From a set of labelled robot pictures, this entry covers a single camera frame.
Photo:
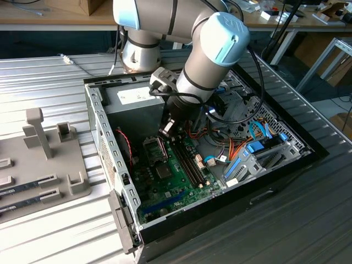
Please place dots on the open cardboard box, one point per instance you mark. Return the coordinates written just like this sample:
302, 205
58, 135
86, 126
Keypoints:
330, 9

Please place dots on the dark RAM stick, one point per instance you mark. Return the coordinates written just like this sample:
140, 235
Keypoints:
19, 188
19, 204

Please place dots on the black stand pole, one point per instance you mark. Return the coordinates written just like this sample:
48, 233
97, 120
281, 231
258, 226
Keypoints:
286, 30

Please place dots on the aluminium profile frame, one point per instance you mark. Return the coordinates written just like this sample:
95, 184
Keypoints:
318, 64

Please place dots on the silver coin battery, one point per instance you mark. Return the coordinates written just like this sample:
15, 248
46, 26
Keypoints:
163, 212

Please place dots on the black camera bracket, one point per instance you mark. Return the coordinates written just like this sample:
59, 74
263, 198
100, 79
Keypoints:
221, 104

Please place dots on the silver CPU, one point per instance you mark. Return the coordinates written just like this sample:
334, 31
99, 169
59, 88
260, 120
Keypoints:
164, 171

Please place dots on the closed cardboard box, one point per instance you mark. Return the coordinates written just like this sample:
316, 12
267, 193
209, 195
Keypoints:
93, 6

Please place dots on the blue expansion slot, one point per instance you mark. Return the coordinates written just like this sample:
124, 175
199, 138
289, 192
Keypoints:
165, 203

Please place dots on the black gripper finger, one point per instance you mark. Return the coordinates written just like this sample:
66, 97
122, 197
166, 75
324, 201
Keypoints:
167, 127

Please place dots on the grey parts rack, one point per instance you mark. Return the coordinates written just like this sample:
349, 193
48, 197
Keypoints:
41, 170

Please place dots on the wooden desk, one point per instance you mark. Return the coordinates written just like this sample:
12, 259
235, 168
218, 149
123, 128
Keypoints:
41, 13

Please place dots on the grey power supply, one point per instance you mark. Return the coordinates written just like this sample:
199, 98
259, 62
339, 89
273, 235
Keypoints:
132, 115

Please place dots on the small white box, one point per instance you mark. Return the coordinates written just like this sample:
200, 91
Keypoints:
268, 15

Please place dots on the blue retention lever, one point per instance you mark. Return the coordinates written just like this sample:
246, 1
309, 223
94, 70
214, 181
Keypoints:
232, 168

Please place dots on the black PC case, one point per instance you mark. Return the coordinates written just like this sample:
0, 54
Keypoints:
220, 220

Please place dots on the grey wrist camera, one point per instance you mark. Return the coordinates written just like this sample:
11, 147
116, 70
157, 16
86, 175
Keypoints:
162, 78

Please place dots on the black RAM slot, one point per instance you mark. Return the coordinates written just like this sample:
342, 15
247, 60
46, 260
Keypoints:
184, 165
192, 163

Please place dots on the flat cardboard piece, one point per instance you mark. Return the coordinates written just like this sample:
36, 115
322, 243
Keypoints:
341, 121

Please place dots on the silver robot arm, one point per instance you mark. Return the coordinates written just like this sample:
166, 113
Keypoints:
203, 55

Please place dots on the hard disk in blue carrier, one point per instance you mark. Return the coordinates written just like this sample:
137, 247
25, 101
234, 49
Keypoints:
255, 147

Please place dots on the CPU socket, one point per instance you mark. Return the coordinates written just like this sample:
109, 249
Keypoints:
165, 181

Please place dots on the blue plastic latch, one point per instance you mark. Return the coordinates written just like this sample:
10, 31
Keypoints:
283, 137

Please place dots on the green motherboard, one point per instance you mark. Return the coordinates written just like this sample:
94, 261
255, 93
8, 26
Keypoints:
167, 189

